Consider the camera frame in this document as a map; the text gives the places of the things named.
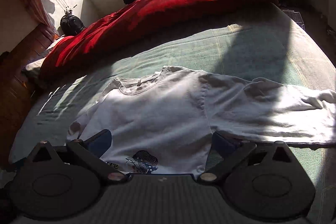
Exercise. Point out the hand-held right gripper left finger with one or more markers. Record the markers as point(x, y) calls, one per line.
point(101, 141)

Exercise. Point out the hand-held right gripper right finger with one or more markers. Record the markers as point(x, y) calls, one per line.
point(223, 144)

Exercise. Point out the white printed t-shirt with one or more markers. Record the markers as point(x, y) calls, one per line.
point(157, 113)

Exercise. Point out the green plaid blanket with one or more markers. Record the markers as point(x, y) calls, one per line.
point(236, 56)

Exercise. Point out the grey pillow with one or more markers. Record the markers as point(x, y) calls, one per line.
point(34, 66)

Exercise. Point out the wooden headboard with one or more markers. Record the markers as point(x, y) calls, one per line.
point(15, 82)

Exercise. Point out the black backpack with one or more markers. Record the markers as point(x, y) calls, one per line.
point(71, 24)

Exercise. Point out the red quilt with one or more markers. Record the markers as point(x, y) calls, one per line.
point(157, 11)

